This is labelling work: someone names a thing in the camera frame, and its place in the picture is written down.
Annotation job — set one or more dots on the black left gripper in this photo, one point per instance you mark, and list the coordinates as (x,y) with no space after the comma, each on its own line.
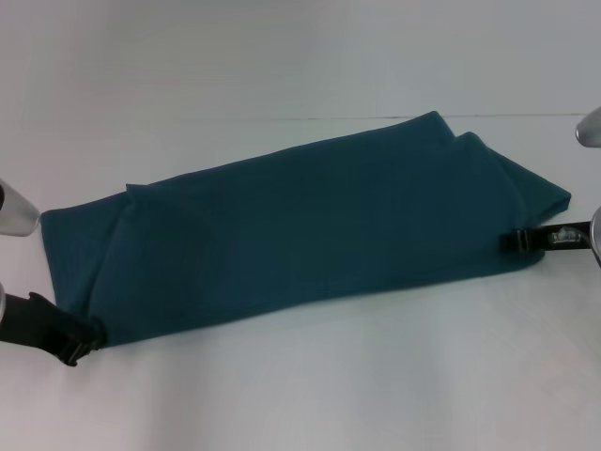
(42,326)

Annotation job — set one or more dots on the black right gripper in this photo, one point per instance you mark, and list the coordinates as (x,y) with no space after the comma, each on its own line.
(563,237)

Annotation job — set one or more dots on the blue shirt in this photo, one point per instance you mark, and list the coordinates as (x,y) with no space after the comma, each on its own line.
(300,221)

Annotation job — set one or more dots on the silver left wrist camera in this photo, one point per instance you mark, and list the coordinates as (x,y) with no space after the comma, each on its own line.
(16,213)

